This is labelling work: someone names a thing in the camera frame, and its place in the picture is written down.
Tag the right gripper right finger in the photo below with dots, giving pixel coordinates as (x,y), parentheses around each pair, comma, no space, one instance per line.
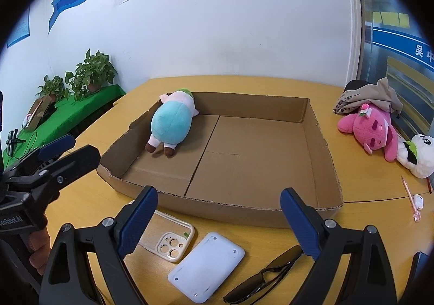
(368,279)

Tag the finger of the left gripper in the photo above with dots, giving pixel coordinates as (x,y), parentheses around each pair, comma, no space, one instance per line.
(41,157)
(67,165)

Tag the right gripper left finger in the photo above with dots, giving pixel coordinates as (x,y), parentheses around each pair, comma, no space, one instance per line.
(68,278)

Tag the blue pink pig plush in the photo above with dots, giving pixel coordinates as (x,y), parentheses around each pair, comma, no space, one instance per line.
(172,121)

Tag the black sunglasses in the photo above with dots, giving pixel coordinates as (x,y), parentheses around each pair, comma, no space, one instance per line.
(260,284)

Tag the white rectangular device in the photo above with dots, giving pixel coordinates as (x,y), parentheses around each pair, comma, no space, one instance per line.
(206,267)

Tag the person's left hand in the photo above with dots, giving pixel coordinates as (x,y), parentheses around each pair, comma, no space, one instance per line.
(39,243)

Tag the green covered side table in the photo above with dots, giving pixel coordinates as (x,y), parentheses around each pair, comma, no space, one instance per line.
(70,117)

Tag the small cardboard box on side table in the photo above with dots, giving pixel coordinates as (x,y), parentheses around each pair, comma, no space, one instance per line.
(36,113)

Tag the black tripod stand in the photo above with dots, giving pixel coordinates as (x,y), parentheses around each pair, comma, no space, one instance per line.
(12,141)

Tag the small potted green plant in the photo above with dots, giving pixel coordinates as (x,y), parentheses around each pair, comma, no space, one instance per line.
(54,87)

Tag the pink pen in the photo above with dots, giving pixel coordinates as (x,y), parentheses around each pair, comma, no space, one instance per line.
(416,213)

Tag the large potted green plant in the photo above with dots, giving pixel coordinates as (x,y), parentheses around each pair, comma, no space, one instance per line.
(91,74)

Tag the small white earbud case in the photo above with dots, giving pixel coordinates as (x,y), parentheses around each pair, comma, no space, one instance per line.
(418,201)

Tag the clear beige phone case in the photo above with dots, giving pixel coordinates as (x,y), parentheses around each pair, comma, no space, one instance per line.
(167,237)

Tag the red pencil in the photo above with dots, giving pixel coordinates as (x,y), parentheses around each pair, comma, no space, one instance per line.
(430,188)

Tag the white panda plush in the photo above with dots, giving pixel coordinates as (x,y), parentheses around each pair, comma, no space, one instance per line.
(417,155)

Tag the pink bear plush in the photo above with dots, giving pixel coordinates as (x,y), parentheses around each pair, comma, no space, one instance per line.
(371,127)

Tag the open cardboard tray box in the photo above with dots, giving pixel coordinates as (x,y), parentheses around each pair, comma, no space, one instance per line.
(241,152)

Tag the beige folded garment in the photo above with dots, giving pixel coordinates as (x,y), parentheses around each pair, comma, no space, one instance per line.
(359,92)

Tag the yellow sticky notes row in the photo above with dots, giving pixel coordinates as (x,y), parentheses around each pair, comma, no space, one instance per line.
(391,19)

